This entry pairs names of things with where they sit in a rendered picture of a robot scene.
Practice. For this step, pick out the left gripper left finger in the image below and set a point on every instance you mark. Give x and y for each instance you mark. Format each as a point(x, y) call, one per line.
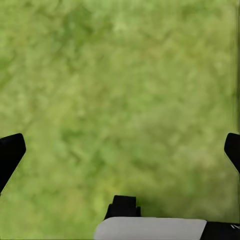
point(12, 150)

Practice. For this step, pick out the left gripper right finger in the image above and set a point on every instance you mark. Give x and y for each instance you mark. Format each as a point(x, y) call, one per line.
point(232, 149)

